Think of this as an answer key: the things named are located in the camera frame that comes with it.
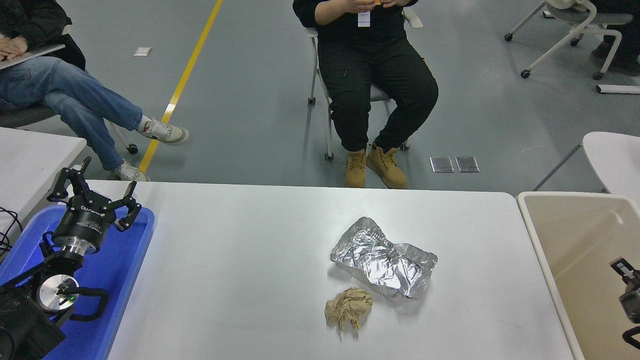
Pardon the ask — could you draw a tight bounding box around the white rounded table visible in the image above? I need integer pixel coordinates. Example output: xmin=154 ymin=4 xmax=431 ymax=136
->
xmin=532 ymin=131 xmax=640 ymax=206

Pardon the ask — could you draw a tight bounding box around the silver foil tray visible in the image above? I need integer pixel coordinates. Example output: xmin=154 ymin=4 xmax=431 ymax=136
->
xmin=330 ymin=216 xmax=439 ymax=301

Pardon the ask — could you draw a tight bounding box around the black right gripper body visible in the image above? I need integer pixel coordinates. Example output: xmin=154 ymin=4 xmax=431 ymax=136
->
xmin=619 ymin=290 xmax=640 ymax=324

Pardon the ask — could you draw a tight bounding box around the thin black cable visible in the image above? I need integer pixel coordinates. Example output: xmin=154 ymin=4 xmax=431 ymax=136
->
xmin=0 ymin=207 xmax=24 ymax=256

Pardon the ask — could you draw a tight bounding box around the person's right hand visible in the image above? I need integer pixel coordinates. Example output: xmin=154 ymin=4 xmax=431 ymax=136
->
xmin=344 ymin=0 xmax=377 ymax=14

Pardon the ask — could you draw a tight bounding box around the white floor bar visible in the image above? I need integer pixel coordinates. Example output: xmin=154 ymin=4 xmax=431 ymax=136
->
xmin=596 ymin=84 xmax=640 ymax=95

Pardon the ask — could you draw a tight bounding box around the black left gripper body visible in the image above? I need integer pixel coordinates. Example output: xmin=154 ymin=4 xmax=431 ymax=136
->
xmin=52 ymin=193 xmax=118 ymax=247

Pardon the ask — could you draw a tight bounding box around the white side table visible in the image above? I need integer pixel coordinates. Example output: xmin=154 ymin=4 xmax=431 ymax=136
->
xmin=0 ymin=127 xmax=87 ymax=236

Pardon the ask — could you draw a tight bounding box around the silver laptop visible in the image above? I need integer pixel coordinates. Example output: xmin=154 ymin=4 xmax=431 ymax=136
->
xmin=0 ymin=44 xmax=66 ymax=71

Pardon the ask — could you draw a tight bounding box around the person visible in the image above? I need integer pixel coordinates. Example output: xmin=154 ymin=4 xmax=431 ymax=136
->
xmin=292 ymin=0 xmax=440 ymax=190
xmin=591 ymin=0 xmax=640 ymax=77
xmin=0 ymin=0 xmax=190 ymax=182

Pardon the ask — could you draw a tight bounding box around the crumpled tan paper ball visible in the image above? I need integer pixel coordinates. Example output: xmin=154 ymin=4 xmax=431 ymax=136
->
xmin=324 ymin=287 xmax=374 ymax=332

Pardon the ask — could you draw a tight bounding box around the blue plastic tray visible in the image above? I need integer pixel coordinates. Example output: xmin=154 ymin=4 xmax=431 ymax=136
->
xmin=0 ymin=204 xmax=156 ymax=360

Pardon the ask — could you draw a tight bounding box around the large pale plastic bin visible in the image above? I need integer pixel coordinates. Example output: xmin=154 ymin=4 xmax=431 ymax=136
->
xmin=516 ymin=191 xmax=640 ymax=360

